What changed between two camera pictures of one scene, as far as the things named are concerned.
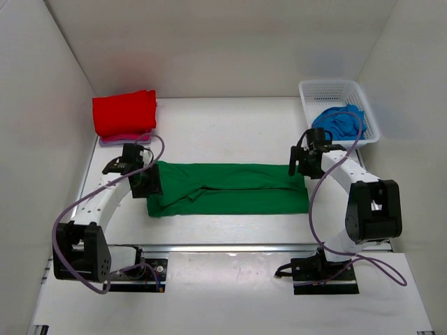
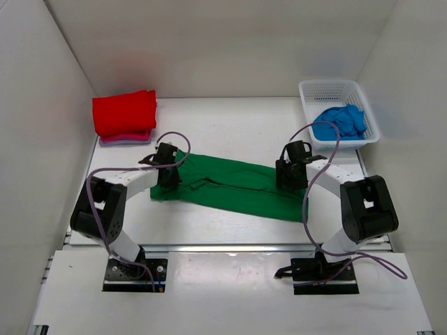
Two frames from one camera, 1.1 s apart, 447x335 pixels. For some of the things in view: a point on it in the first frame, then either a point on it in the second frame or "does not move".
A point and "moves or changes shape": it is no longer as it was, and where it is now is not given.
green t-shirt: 189,188 moves or changes shape
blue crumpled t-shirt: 346,122 does not move
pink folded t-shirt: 144,136 does not move
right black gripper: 297,155 → 282,181
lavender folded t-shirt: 121,143 does not move
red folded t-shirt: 125,114 does not move
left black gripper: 154,185 → 173,183
